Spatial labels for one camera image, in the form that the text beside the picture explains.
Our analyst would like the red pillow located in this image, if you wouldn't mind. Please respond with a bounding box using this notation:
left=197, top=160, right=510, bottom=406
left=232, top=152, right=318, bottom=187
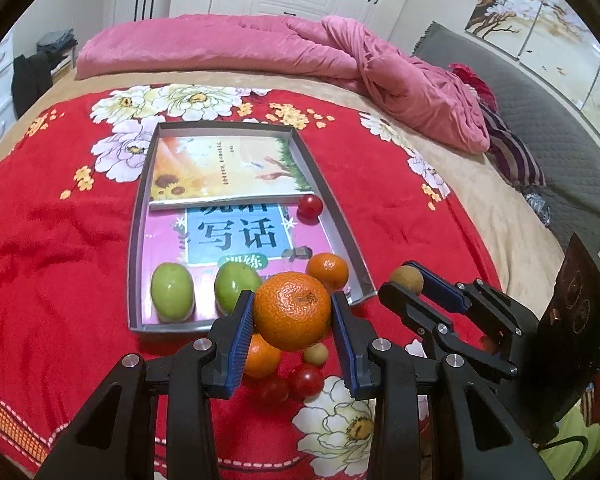
left=447, top=62, right=498, bottom=113

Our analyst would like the large tan longan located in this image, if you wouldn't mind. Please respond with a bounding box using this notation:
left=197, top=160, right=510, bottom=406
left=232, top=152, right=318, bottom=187
left=389, top=266, right=425, bottom=297

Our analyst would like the grey padded headboard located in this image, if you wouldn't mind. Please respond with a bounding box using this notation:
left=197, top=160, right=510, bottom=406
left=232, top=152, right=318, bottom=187
left=412, top=21, right=600, bottom=251

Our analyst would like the stool with folded clothes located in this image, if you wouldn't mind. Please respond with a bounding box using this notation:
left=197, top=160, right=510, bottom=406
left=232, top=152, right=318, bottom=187
left=35, top=30, right=78, bottom=68

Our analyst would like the grey cardboard tray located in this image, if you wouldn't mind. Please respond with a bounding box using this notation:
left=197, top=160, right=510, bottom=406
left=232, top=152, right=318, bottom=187
left=128, top=121, right=376, bottom=335

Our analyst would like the pink workbook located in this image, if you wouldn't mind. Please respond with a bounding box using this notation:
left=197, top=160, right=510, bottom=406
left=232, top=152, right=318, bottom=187
left=142, top=195, right=353, bottom=323

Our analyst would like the red floral blanket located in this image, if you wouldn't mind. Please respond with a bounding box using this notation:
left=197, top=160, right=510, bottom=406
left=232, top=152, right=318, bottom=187
left=0, top=85, right=511, bottom=473

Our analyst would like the green cloth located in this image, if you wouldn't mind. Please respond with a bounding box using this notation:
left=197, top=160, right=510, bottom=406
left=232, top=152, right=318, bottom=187
left=537, top=400, right=600, bottom=480

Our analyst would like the green jujube fruit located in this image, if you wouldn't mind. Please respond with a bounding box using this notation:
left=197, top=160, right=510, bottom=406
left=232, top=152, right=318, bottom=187
left=215, top=261, right=263, bottom=315
left=151, top=263, right=196, bottom=322

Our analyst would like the sunflower cover book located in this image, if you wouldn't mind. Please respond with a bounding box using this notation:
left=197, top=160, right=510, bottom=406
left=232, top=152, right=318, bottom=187
left=149, top=136, right=315, bottom=210

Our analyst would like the red cherry tomato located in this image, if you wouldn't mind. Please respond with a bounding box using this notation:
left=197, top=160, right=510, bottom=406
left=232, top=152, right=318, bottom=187
left=257, top=377, right=290, bottom=405
left=287, top=364, right=325, bottom=401
left=298, top=195, right=324, bottom=222

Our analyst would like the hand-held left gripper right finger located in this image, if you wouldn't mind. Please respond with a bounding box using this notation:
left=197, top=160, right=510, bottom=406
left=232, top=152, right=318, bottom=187
left=330, top=291, right=553, bottom=480

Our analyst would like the orange mandarin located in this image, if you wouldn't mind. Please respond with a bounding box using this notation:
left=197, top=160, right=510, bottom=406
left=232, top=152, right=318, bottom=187
left=242, top=332, right=283, bottom=380
left=306, top=253, right=350, bottom=292
left=253, top=271, right=333, bottom=352

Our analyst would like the black cable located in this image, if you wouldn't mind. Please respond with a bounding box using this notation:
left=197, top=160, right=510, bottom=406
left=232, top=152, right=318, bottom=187
left=532, top=432, right=593, bottom=453

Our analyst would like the floral wall painting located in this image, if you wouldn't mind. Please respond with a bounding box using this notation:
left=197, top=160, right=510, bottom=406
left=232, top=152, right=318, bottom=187
left=465, top=0, right=600, bottom=146

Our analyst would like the pink duvet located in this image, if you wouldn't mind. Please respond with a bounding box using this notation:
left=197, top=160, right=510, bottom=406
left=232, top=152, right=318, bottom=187
left=75, top=14, right=491, bottom=155

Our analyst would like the small tan longan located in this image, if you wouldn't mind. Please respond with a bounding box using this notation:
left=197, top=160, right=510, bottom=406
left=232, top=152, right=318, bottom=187
left=302, top=342, right=329, bottom=366

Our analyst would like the striped pillow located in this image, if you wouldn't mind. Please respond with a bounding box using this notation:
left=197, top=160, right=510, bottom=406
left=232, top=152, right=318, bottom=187
left=477, top=102, right=548, bottom=188

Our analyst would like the crumpled grey plastic bag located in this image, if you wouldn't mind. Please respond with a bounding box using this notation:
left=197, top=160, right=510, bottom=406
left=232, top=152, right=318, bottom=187
left=522, top=187, right=553, bottom=226

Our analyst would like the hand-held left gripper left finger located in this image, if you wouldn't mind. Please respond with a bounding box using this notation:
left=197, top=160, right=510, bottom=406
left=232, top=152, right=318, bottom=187
left=32, top=289, right=256, bottom=480

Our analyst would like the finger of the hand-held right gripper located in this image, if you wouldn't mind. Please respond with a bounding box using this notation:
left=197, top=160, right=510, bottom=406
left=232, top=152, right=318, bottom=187
left=378, top=280, right=520, bottom=382
left=402, top=260, right=525, bottom=343

